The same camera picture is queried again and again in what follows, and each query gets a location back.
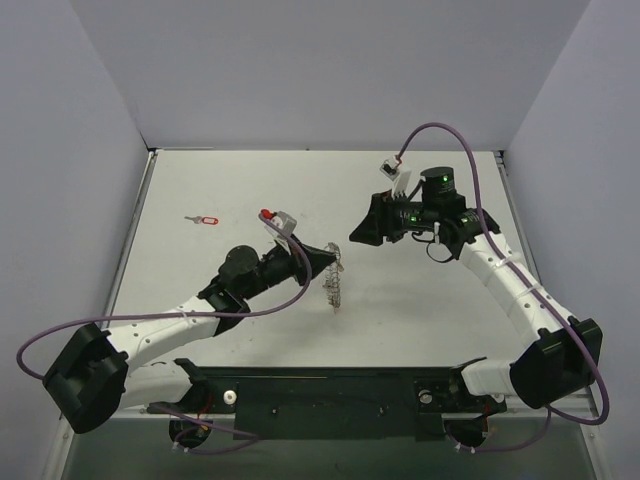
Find steel keyring disc with rings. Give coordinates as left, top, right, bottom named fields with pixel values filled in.
left=323, top=242, right=344, bottom=312

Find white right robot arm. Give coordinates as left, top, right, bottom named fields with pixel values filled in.
left=349, top=160, right=602, bottom=409

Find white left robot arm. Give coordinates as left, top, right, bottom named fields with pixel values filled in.
left=42, top=236, right=338, bottom=434

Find red tag key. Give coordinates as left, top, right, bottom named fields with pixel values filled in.
left=184, top=216, right=219, bottom=226

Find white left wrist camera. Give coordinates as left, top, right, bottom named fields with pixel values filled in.
left=259, top=209, right=297, bottom=238

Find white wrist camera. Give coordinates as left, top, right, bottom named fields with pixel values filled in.
left=380, top=155, right=411, bottom=199
left=259, top=209, right=297, bottom=238

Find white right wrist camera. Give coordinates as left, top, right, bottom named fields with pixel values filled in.
left=380, top=155, right=411, bottom=199

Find aluminium frame rail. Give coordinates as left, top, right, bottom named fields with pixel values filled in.
left=59, top=374, right=599, bottom=420

